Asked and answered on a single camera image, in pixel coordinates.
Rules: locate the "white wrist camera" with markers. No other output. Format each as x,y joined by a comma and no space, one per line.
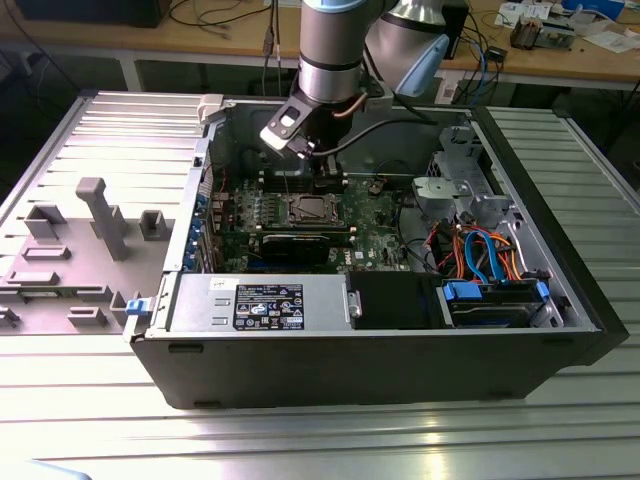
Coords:
280,131

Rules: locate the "CPU socket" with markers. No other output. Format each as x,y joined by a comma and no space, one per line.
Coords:
289,220

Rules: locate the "blue case latch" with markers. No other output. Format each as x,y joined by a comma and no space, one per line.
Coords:
136,307

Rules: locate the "hard disk in blue carrier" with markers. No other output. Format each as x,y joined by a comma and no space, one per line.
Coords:
490,314

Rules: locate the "small white label box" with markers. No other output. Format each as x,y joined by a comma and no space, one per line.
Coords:
448,91

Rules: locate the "grey electronic device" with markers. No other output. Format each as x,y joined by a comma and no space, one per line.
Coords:
557,35

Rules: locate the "grey parts rack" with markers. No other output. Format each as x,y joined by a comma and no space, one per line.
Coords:
65,300

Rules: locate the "black power adapter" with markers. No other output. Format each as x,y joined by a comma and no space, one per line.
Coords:
497,54

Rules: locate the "blue slot clip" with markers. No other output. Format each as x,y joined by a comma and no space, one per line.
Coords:
201,203
196,232
190,260

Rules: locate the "black monitor stand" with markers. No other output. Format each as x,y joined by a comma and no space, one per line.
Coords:
459,30

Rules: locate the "white board sticker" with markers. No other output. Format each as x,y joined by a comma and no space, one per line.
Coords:
359,256

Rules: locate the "black desktop device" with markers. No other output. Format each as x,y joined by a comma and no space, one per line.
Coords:
90,12

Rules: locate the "green motherboard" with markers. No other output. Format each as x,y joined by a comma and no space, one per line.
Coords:
372,227

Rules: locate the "black PC case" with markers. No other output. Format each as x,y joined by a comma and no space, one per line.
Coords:
350,370

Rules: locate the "grey power supply unit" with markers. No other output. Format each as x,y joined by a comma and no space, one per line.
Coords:
205,300

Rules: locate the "blue box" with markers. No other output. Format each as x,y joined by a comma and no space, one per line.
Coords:
595,5

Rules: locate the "metal disk bay cage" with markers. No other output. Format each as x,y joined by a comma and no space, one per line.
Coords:
440,192

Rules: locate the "wooden desk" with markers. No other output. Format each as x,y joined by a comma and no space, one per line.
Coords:
90,40

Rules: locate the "black graphics card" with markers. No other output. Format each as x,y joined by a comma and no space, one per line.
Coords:
295,249

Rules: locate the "silver CPU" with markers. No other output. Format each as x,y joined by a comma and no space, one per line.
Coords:
310,208

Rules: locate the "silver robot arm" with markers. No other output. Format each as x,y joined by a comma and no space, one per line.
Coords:
327,50

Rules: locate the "printed paper leaflets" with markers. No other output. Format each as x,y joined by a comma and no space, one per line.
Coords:
510,12

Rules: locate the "white papers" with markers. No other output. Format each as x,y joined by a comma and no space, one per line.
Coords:
612,40

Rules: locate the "small finned cooler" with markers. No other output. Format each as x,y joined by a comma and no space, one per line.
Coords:
525,34

